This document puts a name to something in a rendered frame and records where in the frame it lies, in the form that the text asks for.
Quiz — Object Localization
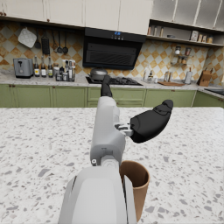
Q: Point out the brown paper cup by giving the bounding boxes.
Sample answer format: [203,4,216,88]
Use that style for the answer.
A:
[119,159,151,223]

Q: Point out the black gas stove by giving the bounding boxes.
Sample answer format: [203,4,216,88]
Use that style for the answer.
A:
[85,75,144,87]

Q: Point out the grey lidded pot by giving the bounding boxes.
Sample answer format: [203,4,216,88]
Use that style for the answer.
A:
[87,66,109,82]

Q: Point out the spice jar set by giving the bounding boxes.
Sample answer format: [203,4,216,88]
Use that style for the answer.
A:
[53,59,77,83]

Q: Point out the black range hood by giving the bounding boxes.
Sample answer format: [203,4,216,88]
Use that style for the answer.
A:
[81,27,148,71]

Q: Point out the green base cabinets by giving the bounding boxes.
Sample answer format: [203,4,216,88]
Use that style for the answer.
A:
[0,83,224,109]

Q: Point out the wooden cutting board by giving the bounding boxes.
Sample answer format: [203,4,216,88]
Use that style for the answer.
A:
[157,80,186,88]

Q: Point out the dark glass bottle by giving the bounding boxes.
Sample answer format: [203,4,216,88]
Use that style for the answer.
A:
[33,55,40,78]
[40,55,47,78]
[47,56,54,78]

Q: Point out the black hanging spoon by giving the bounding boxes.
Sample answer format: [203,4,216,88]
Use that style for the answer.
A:
[61,30,69,55]

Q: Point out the silver toaster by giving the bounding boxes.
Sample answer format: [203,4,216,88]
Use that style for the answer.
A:
[12,57,34,80]

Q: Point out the black spatula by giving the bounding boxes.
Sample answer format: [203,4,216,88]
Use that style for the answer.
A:
[40,30,51,56]

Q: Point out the wooden knife block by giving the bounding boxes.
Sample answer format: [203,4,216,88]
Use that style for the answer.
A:
[197,67,214,88]

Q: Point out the white quilted oven mitt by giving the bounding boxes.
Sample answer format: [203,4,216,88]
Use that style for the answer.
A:
[17,27,39,49]

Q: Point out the small wall spice rack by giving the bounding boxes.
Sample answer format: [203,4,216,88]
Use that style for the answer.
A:
[170,45,193,67]

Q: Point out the wooden wall shelf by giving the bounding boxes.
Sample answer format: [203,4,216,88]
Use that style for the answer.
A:
[146,18,224,48]

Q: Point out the cream wall cabinets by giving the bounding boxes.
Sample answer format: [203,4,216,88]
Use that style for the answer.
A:
[0,0,155,37]

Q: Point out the glass door wall cabinets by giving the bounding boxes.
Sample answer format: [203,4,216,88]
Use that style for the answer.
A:
[150,0,224,32]

